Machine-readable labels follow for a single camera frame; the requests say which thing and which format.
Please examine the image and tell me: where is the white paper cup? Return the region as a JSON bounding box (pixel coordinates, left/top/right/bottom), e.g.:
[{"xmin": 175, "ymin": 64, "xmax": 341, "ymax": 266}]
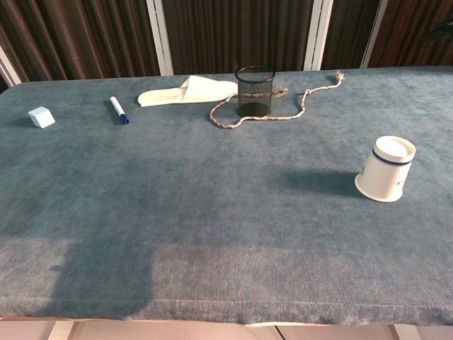
[{"xmin": 354, "ymin": 135, "xmax": 417, "ymax": 203}]

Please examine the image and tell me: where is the blue velvet tablecloth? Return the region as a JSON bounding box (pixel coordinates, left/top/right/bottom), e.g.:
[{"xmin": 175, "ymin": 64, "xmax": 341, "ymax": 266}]
[{"xmin": 0, "ymin": 65, "xmax": 453, "ymax": 326}]

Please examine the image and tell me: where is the black mesh pen holder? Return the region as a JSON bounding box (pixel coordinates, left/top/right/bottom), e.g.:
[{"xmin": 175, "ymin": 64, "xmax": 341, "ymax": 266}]
[{"xmin": 235, "ymin": 65, "xmax": 277, "ymax": 118}]

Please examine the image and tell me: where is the white disposable slipper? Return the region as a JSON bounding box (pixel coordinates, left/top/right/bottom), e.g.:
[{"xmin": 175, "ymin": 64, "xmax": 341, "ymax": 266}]
[{"xmin": 137, "ymin": 74, "xmax": 239, "ymax": 108}]

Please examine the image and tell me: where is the white marker with blue cap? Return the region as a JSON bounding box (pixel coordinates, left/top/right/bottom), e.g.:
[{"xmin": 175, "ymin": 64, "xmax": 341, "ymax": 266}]
[{"xmin": 109, "ymin": 96, "xmax": 130, "ymax": 125}]

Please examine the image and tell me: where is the dark brown partition panel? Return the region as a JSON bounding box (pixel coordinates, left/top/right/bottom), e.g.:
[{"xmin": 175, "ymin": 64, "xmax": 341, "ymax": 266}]
[
  {"xmin": 321, "ymin": 0, "xmax": 379, "ymax": 71},
  {"xmin": 161, "ymin": 0, "xmax": 315, "ymax": 76},
  {"xmin": 369, "ymin": 0, "xmax": 453, "ymax": 68},
  {"xmin": 0, "ymin": 0, "xmax": 159, "ymax": 84}
]

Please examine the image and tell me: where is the light blue cube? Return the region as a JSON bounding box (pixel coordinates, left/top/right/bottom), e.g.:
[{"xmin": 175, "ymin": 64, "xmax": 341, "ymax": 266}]
[{"xmin": 28, "ymin": 106, "xmax": 57, "ymax": 129}]

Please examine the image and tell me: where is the beige braided rope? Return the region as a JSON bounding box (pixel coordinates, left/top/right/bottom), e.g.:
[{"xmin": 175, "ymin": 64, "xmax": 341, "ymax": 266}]
[{"xmin": 209, "ymin": 70, "xmax": 347, "ymax": 130}]

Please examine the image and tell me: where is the white partition frame post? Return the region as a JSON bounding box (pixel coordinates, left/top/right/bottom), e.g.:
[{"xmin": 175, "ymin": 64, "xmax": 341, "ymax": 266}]
[
  {"xmin": 146, "ymin": 0, "xmax": 175, "ymax": 77},
  {"xmin": 360, "ymin": 0, "xmax": 389, "ymax": 69},
  {"xmin": 303, "ymin": 0, "xmax": 334, "ymax": 71},
  {"xmin": 0, "ymin": 45, "xmax": 23, "ymax": 89}
]

